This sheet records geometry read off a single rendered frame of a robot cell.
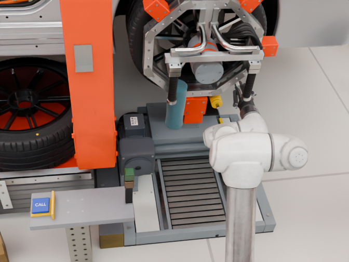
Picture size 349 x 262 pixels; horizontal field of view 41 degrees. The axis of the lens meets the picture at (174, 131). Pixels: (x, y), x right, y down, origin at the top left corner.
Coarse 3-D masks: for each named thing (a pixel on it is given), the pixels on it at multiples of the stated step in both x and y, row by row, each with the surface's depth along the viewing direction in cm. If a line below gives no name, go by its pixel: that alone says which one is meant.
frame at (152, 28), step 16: (176, 0) 195; (192, 0) 192; (208, 0) 193; (224, 0) 194; (176, 16) 195; (240, 16) 200; (144, 32) 201; (256, 32) 208; (144, 48) 205; (144, 64) 212; (240, 64) 226; (160, 80) 220; (224, 80) 232; (192, 96) 231
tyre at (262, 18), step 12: (132, 0) 213; (168, 0) 199; (132, 12) 209; (144, 12) 201; (252, 12) 210; (264, 12) 212; (132, 24) 206; (144, 24) 206; (264, 24) 216; (132, 36) 210; (132, 48) 214; (240, 60) 230; (156, 84) 233
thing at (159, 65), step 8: (176, 24) 211; (184, 24) 212; (192, 24) 214; (224, 24) 215; (232, 24) 241; (184, 32) 215; (184, 40) 223; (216, 40) 221; (232, 40) 222; (240, 40) 223; (248, 40) 221; (160, 48) 243; (224, 48) 241; (160, 56) 223; (160, 64) 230; (184, 64) 243; (224, 64) 235; (232, 64) 231; (184, 72) 238; (192, 72) 239; (224, 72) 234; (184, 80) 234; (192, 80) 235
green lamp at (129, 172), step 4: (124, 168) 186; (128, 168) 186; (132, 168) 186; (124, 172) 185; (128, 172) 185; (132, 172) 185; (124, 176) 186; (128, 176) 185; (132, 176) 185; (128, 180) 187
